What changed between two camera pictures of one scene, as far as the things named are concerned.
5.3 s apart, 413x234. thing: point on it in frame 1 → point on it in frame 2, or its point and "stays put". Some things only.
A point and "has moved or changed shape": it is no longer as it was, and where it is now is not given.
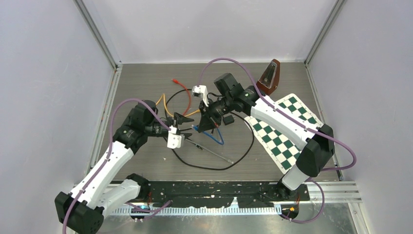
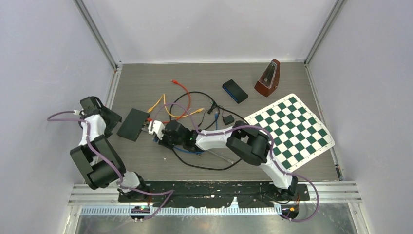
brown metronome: (269, 81) stays put
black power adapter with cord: (228, 120) stays put
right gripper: (208, 124) → (162, 142)
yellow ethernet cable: (163, 95) stays put
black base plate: (252, 193) stays put
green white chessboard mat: (284, 151) stays put
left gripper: (178, 119) → (114, 120)
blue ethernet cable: (196, 128) has moved or changed shape
